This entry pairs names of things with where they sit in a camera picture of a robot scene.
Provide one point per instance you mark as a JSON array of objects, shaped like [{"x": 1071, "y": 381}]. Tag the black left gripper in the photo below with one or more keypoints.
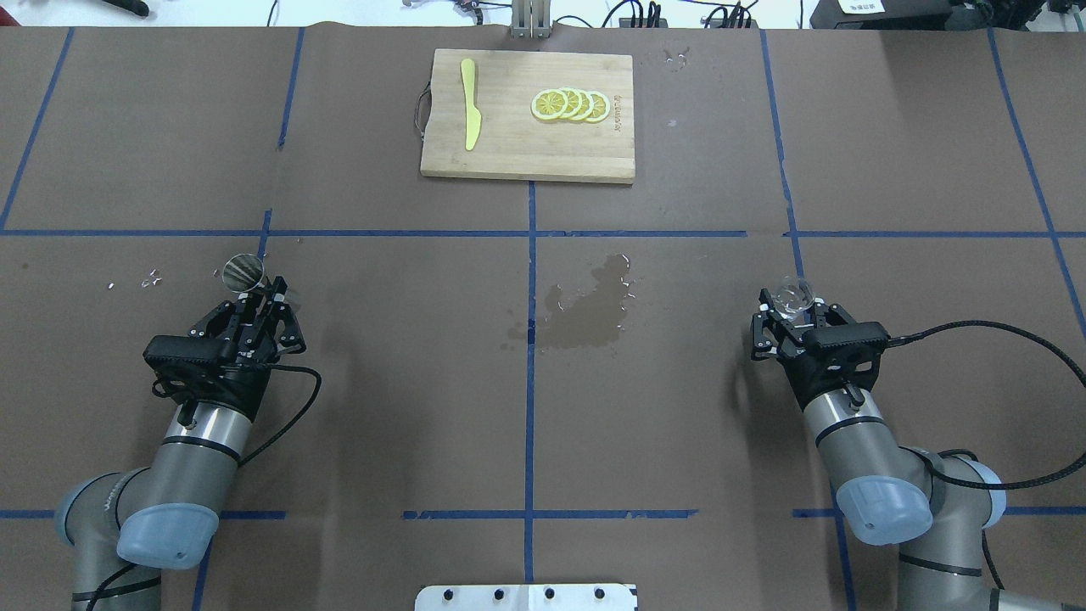
[{"x": 238, "y": 383}]

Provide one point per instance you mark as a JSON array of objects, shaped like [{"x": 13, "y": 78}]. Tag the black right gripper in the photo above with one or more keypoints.
[{"x": 813, "y": 378}]

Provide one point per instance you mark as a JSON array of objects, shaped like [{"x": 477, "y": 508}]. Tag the clear glass cup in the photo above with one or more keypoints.
[{"x": 794, "y": 298}]

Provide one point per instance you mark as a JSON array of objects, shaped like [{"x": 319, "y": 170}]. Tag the steel jigger measuring cup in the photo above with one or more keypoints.
[{"x": 246, "y": 274}]

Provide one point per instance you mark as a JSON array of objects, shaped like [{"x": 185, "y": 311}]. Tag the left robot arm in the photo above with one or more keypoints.
[{"x": 128, "y": 528}]

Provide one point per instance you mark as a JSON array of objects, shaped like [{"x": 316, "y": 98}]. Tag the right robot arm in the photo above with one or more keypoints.
[{"x": 935, "y": 507}]

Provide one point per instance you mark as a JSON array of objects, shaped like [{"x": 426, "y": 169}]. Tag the lemon slice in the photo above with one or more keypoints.
[
  {"x": 575, "y": 103},
  {"x": 587, "y": 104},
  {"x": 549, "y": 105},
  {"x": 600, "y": 108}
]

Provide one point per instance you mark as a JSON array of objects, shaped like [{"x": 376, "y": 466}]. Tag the yellow plastic knife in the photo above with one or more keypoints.
[{"x": 473, "y": 116}]

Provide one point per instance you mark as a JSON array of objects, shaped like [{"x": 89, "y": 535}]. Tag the wooden cutting board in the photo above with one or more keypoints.
[{"x": 512, "y": 143}]

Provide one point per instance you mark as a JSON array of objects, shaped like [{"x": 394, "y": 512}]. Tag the black box with label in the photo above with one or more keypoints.
[{"x": 881, "y": 15}]

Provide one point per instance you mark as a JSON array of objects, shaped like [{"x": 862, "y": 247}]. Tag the front lemon slice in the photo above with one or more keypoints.
[{"x": 549, "y": 105}]

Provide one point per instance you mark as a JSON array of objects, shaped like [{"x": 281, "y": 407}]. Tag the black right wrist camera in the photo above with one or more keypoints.
[{"x": 853, "y": 336}]

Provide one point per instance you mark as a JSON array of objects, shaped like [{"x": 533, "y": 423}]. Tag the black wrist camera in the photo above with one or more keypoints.
[
  {"x": 185, "y": 356},
  {"x": 853, "y": 336}
]

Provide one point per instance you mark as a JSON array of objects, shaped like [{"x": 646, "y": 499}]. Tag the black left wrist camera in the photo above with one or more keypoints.
[{"x": 185, "y": 356}]

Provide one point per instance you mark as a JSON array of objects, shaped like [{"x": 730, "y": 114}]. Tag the aluminium frame post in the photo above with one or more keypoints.
[{"x": 531, "y": 19}]

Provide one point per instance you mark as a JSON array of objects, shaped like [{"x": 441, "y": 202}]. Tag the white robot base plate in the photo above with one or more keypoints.
[{"x": 560, "y": 596}]

